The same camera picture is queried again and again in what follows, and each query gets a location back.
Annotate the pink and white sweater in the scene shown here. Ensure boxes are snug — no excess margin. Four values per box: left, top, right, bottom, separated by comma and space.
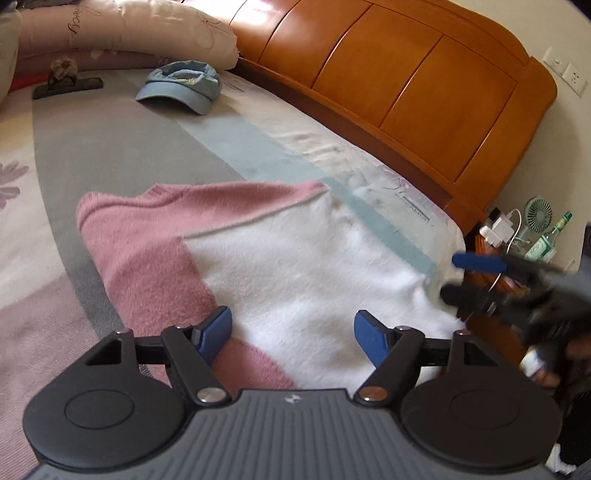
77, 181, 461, 391

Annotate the person right hand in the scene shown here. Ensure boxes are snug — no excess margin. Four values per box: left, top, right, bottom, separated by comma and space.
530, 334, 591, 389

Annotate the white charger plug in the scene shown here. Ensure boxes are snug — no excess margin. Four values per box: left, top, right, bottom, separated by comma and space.
479, 209, 522, 248

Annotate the wooden nightstand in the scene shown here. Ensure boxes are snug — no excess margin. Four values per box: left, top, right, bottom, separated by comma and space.
461, 230, 555, 370

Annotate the green glass bottle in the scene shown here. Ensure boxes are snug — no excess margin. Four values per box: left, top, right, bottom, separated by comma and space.
524, 211, 573, 264

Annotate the small green desk fan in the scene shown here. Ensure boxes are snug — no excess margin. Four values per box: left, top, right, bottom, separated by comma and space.
516, 196, 553, 243

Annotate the wooden headboard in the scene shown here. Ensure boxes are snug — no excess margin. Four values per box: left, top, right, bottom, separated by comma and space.
202, 0, 559, 236

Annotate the blue baseball cap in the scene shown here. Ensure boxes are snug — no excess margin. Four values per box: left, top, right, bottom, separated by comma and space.
135, 60, 222, 115

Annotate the black phone with flower holder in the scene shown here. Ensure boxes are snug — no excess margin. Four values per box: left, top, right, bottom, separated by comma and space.
32, 56, 104, 100

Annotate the red object under quilt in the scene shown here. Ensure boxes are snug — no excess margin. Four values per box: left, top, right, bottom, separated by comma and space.
9, 77, 36, 92

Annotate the pink floral folded quilt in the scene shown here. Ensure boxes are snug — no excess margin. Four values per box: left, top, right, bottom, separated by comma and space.
15, 1, 238, 77

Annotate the grey cat face cushion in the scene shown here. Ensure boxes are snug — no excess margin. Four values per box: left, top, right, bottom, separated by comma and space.
0, 2, 22, 103

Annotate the white wall socket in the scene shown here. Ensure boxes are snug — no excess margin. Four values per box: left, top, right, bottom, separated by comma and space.
562, 63, 587, 97

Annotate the white wall switch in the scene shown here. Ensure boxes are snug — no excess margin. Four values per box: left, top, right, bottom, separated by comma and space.
543, 47, 567, 76

